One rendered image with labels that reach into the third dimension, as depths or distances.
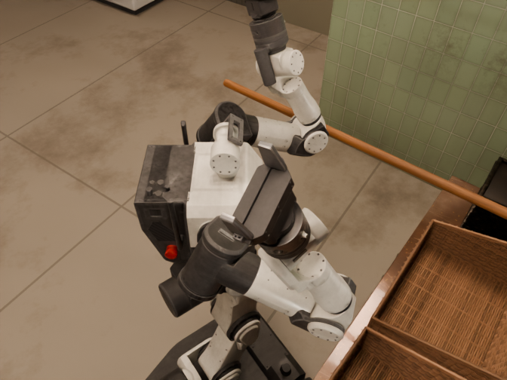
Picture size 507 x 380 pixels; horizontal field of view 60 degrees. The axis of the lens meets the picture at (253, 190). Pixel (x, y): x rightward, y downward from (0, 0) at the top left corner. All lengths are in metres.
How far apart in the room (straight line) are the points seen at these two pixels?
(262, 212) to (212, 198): 0.41
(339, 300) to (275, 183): 0.36
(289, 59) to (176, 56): 3.12
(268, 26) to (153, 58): 3.14
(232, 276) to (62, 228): 2.10
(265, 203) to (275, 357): 1.55
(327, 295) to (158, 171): 0.50
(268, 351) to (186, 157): 1.23
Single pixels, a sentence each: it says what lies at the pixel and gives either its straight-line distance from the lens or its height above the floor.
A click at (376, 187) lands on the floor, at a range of 3.02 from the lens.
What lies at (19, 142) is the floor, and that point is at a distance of 3.66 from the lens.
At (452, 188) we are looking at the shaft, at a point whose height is 1.20.
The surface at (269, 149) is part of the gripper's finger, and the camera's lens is 0.57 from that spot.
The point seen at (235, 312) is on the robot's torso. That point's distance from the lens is 1.56.
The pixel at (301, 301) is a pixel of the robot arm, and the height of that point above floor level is 1.31.
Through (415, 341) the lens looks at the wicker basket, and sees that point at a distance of 1.59.
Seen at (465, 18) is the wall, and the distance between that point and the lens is 2.55.
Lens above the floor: 2.15
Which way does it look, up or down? 48 degrees down
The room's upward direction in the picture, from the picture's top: straight up
